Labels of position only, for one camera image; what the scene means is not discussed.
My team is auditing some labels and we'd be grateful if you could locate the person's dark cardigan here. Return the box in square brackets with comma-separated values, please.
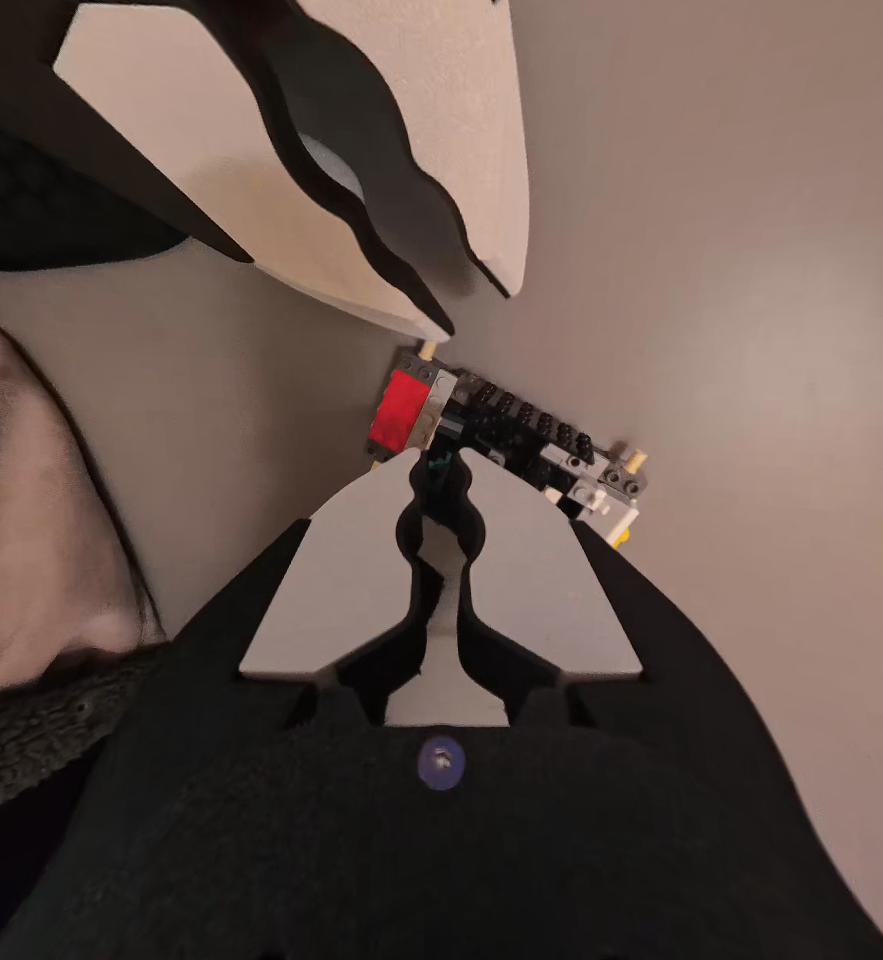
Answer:
[0, 643, 167, 828]

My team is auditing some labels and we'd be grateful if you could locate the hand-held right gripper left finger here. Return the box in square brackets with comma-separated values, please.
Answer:
[239, 448, 446, 727]

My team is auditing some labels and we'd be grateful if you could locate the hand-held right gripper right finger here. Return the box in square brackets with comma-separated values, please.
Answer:
[456, 448, 645, 727]

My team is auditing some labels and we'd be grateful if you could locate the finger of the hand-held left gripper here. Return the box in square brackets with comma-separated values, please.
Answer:
[260, 0, 533, 300]
[51, 0, 456, 344]

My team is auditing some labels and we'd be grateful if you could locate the person's beige hoodie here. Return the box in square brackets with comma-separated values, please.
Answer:
[0, 313, 167, 704]

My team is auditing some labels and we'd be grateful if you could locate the person's left forearm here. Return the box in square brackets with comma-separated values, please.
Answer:
[0, 97, 189, 273]

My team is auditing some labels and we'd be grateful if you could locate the partly built brick car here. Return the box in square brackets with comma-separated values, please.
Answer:
[365, 339, 650, 554]

